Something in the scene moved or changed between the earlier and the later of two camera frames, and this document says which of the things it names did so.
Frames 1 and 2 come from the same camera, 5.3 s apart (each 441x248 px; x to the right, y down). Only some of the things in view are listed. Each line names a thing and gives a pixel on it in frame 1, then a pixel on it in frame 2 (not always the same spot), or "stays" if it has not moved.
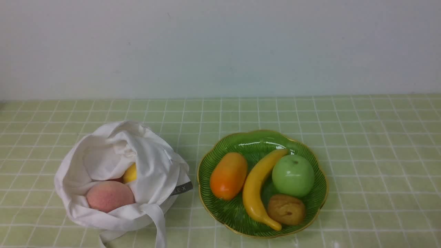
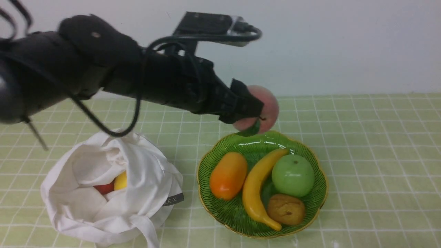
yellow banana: x=251 y=195 stays
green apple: x=293 y=174 stays
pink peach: x=106 y=196 to x=270 y=110
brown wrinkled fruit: x=286 y=209 stays
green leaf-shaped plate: x=228 y=217 stays
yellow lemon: x=130 y=174 to x=120 y=182
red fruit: x=120 y=179 to x=106 y=188
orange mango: x=228 y=173 stays
